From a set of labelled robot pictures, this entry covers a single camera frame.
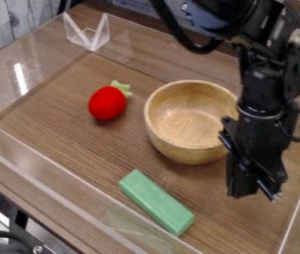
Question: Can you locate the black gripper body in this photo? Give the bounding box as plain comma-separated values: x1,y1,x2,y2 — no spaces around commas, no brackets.
220,102,299,182

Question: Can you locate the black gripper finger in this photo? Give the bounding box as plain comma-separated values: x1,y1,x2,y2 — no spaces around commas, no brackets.
225,154,258,198
253,166,285,202

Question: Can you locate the red plush strawberry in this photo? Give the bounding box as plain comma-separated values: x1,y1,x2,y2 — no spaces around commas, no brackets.
87,80,132,121

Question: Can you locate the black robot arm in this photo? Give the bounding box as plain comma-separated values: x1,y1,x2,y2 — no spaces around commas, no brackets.
182,0,300,201

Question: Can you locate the wooden bowl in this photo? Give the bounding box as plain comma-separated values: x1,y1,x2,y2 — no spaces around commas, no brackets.
143,79,237,165

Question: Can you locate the green rectangular block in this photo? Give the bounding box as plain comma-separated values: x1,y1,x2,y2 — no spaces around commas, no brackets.
118,169,194,237

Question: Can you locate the clear acrylic front barrier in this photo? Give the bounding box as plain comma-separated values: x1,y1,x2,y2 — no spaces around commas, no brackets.
0,129,202,254

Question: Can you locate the black cable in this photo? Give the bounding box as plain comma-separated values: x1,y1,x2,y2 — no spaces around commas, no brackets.
150,0,225,55

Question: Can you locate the clear acrylic corner bracket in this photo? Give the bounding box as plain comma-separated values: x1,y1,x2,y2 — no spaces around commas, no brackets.
63,13,110,52

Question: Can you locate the black table leg bracket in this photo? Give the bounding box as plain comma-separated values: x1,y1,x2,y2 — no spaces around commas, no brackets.
9,208,56,254

